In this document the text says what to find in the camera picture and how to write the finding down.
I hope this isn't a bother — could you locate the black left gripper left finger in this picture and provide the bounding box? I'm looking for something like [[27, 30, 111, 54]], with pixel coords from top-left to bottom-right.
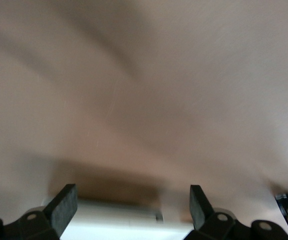
[[0, 183, 78, 240]]

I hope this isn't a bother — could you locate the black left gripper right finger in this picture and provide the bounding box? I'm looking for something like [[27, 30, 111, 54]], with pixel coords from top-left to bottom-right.
[[186, 184, 288, 240]]

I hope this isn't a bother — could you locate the white plastic drawer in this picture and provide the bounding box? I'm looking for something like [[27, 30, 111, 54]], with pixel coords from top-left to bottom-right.
[[41, 196, 193, 240]]

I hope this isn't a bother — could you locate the brown table cover sheet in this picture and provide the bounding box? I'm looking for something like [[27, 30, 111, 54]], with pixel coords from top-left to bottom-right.
[[0, 0, 288, 240]]

